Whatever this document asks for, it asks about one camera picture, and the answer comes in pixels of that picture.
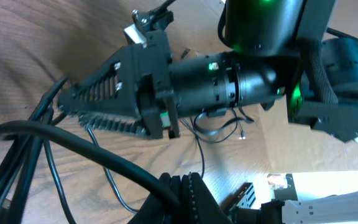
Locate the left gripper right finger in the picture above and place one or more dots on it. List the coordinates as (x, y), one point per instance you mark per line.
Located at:
(199, 206)

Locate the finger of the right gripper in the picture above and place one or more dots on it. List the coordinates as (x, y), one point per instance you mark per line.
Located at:
(111, 89)
(114, 125)

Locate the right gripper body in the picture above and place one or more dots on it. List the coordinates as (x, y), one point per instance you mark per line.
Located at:
(207, 85)

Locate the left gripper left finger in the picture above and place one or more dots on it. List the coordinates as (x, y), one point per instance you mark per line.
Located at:
(153, 211)

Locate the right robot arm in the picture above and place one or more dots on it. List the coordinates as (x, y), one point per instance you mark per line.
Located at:
(275, 49)

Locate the cardboard side panel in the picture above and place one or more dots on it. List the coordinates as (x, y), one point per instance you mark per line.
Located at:
(273, 145)

